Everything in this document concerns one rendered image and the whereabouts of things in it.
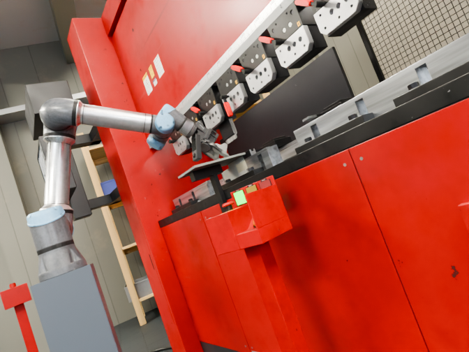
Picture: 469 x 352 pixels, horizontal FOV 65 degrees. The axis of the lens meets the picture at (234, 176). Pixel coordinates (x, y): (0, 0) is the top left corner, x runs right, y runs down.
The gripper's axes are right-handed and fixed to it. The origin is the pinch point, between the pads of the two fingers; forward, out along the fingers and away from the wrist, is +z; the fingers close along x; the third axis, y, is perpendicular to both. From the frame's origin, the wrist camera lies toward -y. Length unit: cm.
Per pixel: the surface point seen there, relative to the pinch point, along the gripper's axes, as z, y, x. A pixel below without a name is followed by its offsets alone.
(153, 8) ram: -66, 61, 18
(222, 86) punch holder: -20.1, 21.1, -14.0
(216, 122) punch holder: -11.7, 13.6, -0.7
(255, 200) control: -1, -36, -51
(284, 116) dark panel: 24, 55, 13
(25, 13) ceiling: -198, 159, 259
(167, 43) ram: -50, 47, 17
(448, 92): 6, -16, -102
